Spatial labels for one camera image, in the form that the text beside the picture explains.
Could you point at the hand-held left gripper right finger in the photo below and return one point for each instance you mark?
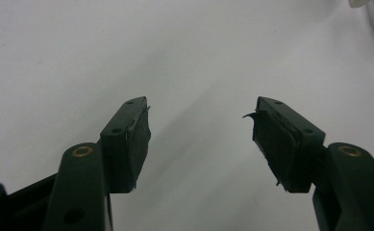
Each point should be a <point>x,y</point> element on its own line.
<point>290,144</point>

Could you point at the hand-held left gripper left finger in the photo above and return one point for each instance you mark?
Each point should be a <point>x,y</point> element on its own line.
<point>123,144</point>

